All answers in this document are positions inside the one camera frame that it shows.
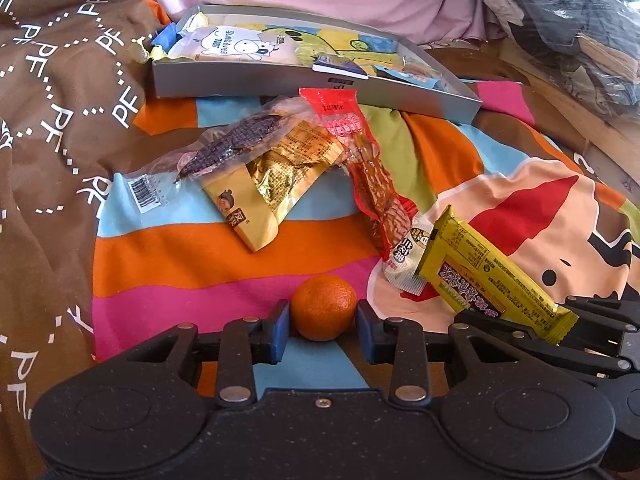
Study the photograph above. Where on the brown PF patterned blanket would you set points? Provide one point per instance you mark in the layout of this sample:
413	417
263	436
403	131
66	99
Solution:
70	92

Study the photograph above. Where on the blue white snack tube pack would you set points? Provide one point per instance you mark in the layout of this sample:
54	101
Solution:
333	64

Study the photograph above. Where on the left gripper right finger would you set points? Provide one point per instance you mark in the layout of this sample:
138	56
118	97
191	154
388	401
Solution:
400	343

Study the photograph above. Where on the gold foil snack pack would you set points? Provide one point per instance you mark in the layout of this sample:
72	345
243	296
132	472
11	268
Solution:
255	198

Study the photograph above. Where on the dark jerky clear pack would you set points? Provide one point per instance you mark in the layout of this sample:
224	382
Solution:
217	152

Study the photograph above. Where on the small white snack packet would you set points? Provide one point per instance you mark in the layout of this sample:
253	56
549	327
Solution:
401	269

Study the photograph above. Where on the toast bread pack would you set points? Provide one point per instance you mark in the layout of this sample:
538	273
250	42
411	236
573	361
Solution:
235	44

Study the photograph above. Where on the yellow snack bar pack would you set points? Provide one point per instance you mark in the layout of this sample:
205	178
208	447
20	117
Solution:
470	273

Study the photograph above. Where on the plastic bag of clothes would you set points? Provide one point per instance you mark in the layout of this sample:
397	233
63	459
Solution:
588	47

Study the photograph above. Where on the grey box with cartoon drawing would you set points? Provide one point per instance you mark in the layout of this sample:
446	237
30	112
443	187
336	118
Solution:
312	34

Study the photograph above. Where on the red spicy strip snack pack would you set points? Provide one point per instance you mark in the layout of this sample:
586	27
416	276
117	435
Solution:
374	190

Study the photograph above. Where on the orange mandarin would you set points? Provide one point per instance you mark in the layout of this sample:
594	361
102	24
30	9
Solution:
323	307

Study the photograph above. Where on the wooden bed frame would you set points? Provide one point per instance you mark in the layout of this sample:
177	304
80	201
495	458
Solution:
611	147

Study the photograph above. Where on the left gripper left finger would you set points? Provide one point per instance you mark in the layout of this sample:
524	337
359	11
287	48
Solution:
244	343

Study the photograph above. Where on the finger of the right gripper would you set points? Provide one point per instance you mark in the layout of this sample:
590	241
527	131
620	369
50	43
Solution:
601	320
595	360

